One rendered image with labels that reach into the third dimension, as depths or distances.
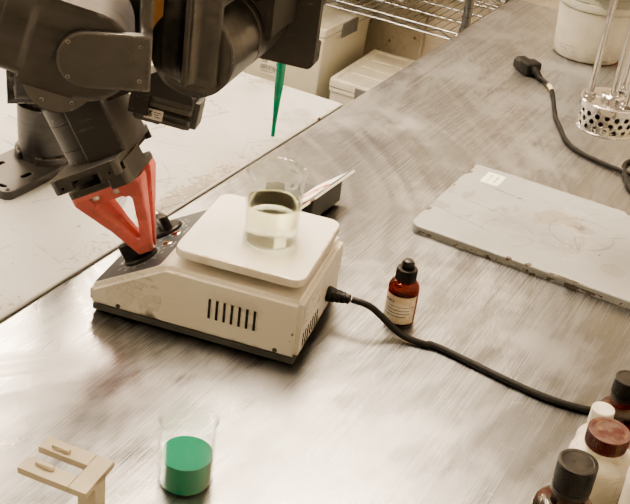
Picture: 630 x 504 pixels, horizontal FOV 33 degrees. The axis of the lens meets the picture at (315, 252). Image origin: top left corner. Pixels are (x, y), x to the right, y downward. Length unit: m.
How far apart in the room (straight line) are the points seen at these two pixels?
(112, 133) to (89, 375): 0.20
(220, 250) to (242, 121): 0.48
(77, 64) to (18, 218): 0.50
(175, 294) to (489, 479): 0.31
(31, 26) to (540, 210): 0.75
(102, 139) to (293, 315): 0.22
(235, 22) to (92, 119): 0.26
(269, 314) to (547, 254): 0.37
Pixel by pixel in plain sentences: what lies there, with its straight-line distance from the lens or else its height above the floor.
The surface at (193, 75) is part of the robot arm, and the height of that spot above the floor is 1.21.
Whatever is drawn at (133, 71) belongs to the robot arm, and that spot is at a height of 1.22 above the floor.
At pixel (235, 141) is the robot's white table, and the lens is 1.33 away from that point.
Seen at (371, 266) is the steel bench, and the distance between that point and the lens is 1.10.
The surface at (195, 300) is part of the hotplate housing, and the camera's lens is 0.93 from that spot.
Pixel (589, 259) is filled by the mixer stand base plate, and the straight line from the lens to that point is 1.18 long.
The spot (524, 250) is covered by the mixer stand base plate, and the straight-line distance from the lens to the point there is 1.16.
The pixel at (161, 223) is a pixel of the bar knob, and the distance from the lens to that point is 1.01.
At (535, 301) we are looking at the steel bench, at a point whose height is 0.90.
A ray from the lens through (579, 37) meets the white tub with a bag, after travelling 1.79.
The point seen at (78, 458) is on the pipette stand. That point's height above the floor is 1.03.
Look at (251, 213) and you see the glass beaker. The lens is 0.91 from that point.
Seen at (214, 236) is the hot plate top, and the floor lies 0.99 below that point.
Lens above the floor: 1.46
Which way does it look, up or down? 30 degrees down
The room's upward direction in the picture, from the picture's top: 8 degrees clockwise
